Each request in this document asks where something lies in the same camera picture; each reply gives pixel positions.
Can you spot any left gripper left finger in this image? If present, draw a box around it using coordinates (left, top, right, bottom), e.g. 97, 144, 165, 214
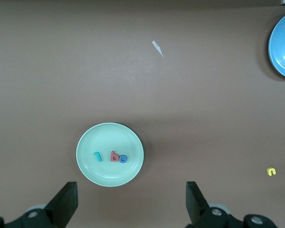
14, 181, 78, 228

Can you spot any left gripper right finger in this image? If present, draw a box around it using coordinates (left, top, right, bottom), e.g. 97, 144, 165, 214
186, 181, 230, 228

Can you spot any green plate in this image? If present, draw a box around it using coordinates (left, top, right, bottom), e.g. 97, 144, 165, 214
76, 122, 144, 187

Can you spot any white paper scrap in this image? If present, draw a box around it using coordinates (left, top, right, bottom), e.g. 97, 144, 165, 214
152, 40, 165, 58

